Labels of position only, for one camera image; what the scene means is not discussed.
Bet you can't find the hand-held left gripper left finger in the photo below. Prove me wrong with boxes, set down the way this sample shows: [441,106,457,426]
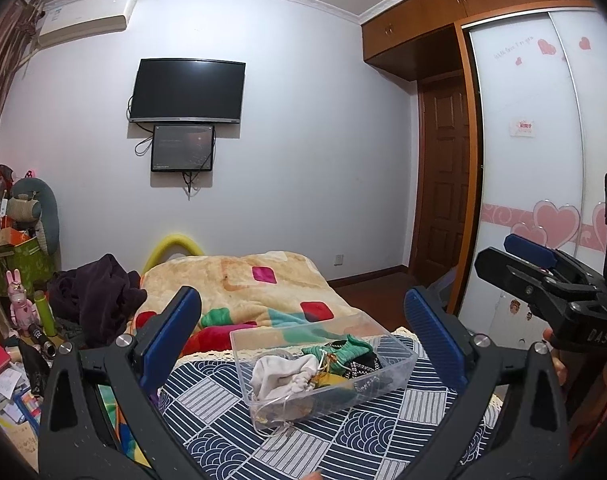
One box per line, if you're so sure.
[38,285,219,480]

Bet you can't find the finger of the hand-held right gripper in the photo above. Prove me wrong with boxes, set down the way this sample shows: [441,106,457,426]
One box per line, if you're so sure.
[473,246,587,332]
[503,233,607,303]

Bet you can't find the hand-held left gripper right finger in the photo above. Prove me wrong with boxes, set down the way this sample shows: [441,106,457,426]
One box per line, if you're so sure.
[403,286,570,480]

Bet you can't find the clear plastic box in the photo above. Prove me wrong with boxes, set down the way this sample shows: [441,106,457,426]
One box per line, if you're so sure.
[229,319,418,431]

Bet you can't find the black quilted chain bag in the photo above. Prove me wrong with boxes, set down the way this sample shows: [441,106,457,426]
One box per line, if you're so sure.
[331,340,384,386]

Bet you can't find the green knit cloth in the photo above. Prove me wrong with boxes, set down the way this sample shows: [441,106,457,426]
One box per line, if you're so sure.
[300,335,374,376]

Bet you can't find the cream drawstring pouch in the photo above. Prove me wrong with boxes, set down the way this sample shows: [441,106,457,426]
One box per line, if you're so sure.
[250,353,318,401]

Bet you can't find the person's right hand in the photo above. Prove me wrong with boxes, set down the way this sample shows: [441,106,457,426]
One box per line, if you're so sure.
[542,329,569,387]

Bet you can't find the colourful fleece blanket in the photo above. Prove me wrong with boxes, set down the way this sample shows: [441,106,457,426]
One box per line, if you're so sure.
[126,250,391,356]

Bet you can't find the white heart-print wardrobe doors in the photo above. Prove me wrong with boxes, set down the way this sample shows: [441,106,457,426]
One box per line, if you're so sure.
[456,7,607,361]

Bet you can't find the dark purple clothes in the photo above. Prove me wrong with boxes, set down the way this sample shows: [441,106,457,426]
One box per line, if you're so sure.
[48,253,148,348]

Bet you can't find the yellow foam tube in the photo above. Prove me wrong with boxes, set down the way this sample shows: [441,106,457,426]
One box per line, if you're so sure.
[142,232,204,276]

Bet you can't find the blue white patterned bedsheet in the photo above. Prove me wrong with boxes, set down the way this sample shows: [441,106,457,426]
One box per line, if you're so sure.
[153,330,504,480]

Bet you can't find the brown wooden door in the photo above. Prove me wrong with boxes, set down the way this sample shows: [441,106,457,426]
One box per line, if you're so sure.
[416,77,471,288]

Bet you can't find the green bottle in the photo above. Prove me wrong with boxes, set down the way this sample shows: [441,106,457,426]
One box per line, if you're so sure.
[36,290,59,338]

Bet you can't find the black flashlight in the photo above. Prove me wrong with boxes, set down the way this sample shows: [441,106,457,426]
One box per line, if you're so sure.
[27,324,59,358]

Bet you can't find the pink rabbit figurine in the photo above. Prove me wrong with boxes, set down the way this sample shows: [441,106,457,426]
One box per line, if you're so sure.
[6,270,38,331]

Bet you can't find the green storage bin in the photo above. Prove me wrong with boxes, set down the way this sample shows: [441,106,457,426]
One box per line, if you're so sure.
[0,237,51,291]

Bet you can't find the grey green plush pillow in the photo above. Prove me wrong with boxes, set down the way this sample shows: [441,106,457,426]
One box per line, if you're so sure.
[10,177,59,256]

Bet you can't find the pile of papers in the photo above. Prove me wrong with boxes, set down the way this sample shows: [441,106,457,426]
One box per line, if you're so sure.
[0,370,46,461]

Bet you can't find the wooden overhead cabinets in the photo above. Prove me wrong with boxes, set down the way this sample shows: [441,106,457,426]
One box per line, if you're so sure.
[361,0,594,81]

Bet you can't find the brown striped curtain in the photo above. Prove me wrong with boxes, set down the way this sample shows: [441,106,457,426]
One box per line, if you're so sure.
[0,0,44,161]

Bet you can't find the white air conditioner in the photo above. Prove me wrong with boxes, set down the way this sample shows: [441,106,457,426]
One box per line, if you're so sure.
[37,0,138,50]

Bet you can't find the small black wall monitor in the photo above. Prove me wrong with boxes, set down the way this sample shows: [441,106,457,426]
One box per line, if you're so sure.
[150,124,216,173]

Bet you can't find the black wall television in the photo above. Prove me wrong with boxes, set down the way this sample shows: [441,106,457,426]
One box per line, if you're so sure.
[128,58,246,125]

